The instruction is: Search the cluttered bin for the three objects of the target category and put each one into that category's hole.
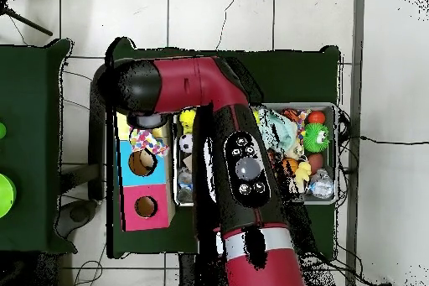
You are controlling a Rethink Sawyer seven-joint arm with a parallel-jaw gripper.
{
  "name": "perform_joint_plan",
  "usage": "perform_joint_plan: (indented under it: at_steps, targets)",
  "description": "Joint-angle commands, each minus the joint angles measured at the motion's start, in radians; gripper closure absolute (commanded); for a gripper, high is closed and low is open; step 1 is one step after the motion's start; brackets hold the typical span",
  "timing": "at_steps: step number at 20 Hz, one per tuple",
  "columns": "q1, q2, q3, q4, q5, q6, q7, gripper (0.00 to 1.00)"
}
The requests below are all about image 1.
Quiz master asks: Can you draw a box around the colourful polka dot cloth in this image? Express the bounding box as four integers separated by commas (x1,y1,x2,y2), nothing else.
128,127,170,159

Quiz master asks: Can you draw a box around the wooden box with three holes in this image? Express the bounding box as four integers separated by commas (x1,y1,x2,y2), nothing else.
113,112,177,233

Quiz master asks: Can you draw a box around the clear mesh bin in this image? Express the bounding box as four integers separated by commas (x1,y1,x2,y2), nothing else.
173,101,341,207

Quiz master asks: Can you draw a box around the black and white soccer ball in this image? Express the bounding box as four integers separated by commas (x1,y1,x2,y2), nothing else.
178,133,195,153

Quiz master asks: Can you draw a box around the yellow ball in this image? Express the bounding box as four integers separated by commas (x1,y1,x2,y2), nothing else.
178,109,198,133

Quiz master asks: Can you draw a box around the mint green cloth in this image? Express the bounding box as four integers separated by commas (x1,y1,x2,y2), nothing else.
257,107,301,154

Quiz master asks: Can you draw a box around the green spiky ball with eyes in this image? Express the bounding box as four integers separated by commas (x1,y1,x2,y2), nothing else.
302,122,332,153

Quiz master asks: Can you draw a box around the dark green table cloth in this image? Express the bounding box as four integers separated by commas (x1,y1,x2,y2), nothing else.
106,36,343,260

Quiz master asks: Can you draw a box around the black upright panel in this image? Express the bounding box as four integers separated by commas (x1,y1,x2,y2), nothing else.
86,94,107,201

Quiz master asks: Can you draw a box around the green cloth side table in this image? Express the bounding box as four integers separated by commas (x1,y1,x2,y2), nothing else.
0,39,74,255

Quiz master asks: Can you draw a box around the bright green cup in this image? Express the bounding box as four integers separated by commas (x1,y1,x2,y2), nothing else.
0,172,18,220

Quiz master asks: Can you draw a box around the black tripod leg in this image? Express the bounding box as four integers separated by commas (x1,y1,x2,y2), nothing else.
0,0,54,38

